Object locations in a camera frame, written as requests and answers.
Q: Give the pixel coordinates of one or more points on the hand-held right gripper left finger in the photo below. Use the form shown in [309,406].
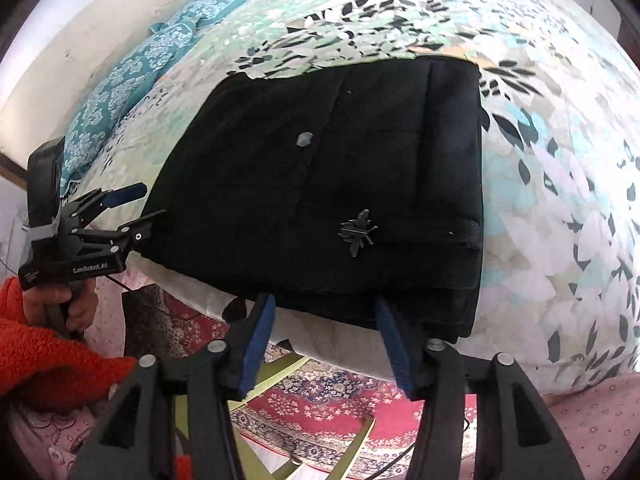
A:
[257,345]

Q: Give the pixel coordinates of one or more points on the person's red-sleeved left forearm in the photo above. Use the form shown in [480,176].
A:
[45,360]

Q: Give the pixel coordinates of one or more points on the person's left hand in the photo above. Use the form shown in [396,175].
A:
[86,310]

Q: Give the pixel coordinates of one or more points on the teal damask-print blanket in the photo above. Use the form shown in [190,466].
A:
[125,85]

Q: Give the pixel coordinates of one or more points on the black pants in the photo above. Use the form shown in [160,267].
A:
[300,210]

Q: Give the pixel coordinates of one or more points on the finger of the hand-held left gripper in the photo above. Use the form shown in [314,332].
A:
[127,191]
[135,232]

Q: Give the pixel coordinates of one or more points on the floral leaf-print bedsheet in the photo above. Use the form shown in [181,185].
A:
[550,210]

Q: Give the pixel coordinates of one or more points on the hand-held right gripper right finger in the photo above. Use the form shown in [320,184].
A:
[395,350]

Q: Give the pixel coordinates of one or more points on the red patterned rug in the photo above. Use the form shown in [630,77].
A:
[320,400]

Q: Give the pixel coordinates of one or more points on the person's pink dotted clothing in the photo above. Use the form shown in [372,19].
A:
[590,425]

